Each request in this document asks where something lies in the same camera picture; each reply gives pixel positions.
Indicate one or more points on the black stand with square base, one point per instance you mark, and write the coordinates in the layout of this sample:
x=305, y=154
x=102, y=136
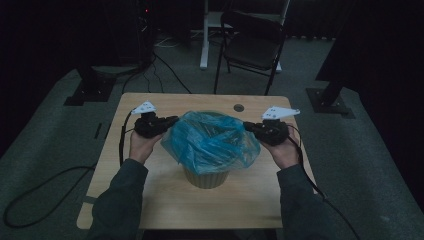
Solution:
x=328, y=101
x=91, y=93

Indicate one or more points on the green ribbed plastic bin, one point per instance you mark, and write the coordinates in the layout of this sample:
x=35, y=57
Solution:
x=206, y=180

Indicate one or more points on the blue plastic bag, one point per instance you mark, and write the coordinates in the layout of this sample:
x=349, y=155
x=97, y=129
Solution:
x=210, y=143

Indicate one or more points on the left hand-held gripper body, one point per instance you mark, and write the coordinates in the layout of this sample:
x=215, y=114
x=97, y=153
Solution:
x=150, y=125

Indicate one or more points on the grey tape piece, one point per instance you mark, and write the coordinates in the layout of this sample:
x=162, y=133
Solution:
x=89, y=200

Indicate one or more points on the black folding chair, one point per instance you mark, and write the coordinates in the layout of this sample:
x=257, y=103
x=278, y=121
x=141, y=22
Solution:
x=253, y=50

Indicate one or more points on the person's left hand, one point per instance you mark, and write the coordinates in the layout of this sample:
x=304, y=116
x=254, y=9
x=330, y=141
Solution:
x=141, y=148

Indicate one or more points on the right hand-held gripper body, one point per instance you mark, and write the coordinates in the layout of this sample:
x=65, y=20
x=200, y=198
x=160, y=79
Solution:
x=273, y=131

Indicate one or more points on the dark equipment rack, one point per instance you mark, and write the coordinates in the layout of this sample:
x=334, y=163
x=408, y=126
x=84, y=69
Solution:
x=145, y=33

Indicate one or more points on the white desk frame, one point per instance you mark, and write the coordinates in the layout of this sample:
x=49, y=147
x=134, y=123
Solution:
x=204, y=50

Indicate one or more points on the black floor strip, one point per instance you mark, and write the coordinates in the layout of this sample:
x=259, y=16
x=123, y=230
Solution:
x=98, y=131

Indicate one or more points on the person's right hand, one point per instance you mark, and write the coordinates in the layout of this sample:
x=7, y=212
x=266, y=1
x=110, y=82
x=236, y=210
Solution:
x=285, y=155

